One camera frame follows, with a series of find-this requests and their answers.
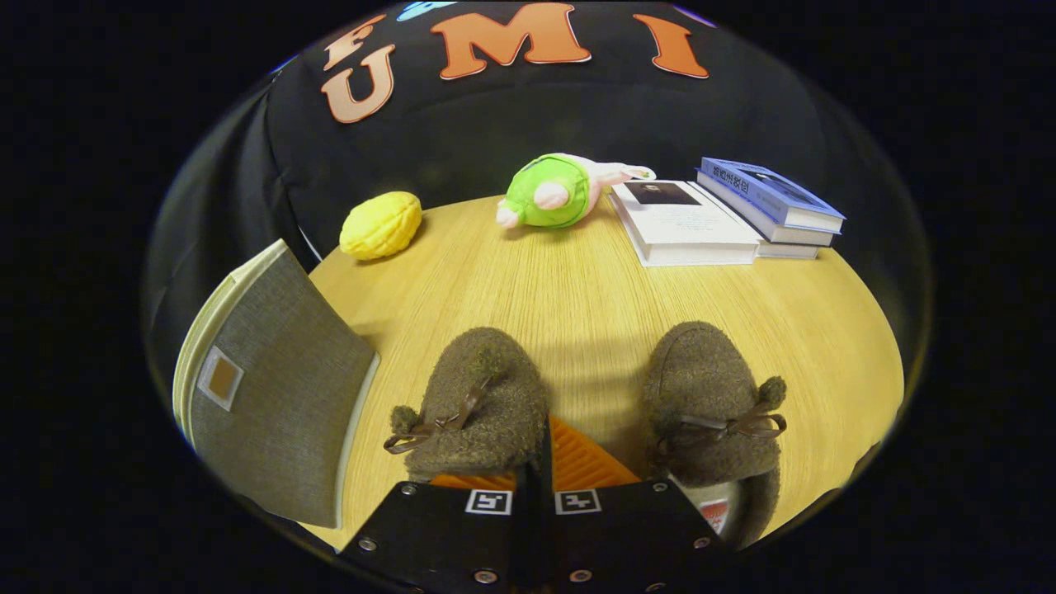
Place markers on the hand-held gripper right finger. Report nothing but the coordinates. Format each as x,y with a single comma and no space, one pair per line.
546,520

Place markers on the black backdrop cloth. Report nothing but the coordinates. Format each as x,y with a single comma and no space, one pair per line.
478,132

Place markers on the blue book with photo cover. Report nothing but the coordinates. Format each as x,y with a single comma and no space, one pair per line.
763,186

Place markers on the brown fuzzy shoe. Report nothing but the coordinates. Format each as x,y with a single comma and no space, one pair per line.
487,379
709,371

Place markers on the green and pink plush toy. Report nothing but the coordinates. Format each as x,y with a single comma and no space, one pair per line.
549,194

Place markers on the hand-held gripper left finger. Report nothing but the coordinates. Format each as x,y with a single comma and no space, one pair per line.
524,528

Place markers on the yellow bun-shaped plush toy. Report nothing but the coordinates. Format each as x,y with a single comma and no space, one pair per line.
379,225

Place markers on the thin blue-edged book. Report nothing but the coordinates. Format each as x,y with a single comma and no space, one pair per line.
792,238

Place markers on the white book with portrait cover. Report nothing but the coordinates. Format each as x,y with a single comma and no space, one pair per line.
689,223

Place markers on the grey fabric storage box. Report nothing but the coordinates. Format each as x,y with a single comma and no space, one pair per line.
280,396

